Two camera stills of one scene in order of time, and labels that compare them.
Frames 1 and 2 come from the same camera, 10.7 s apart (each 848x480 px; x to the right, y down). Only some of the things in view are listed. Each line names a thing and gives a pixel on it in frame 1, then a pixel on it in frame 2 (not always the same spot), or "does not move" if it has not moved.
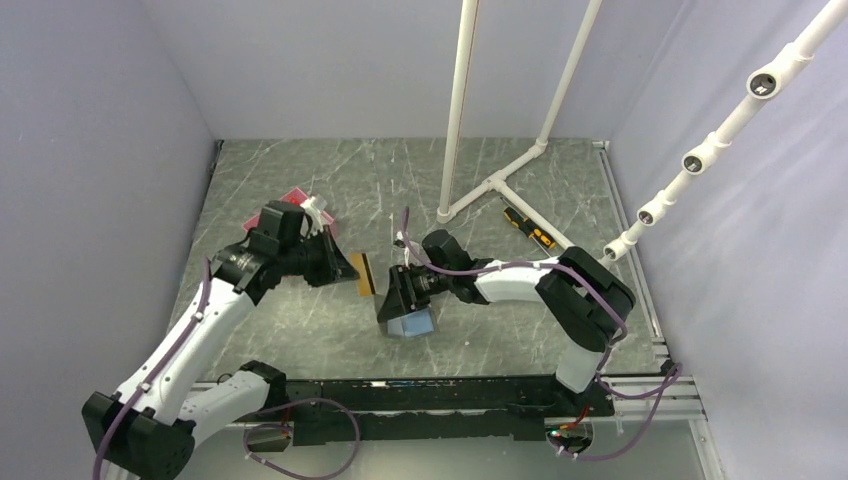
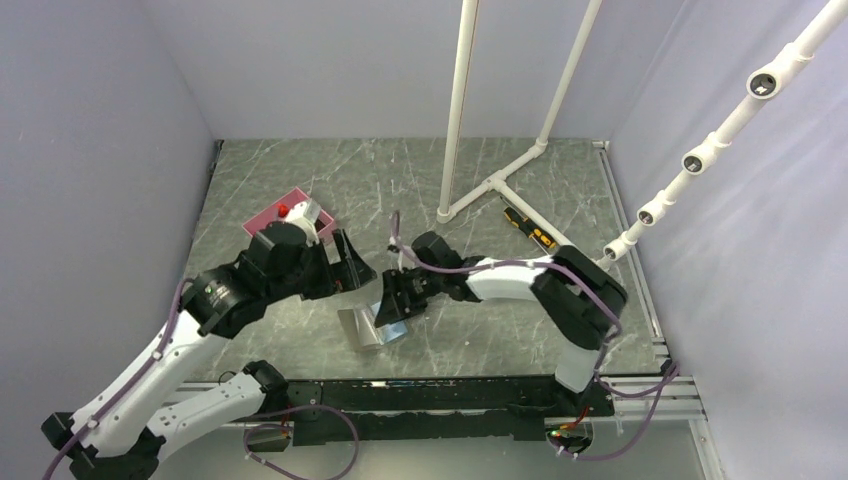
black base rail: [434, 410] does not move
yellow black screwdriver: [529, 227] does not move
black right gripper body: [420, 284] does not move
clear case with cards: [412, 324] to [360, 322]
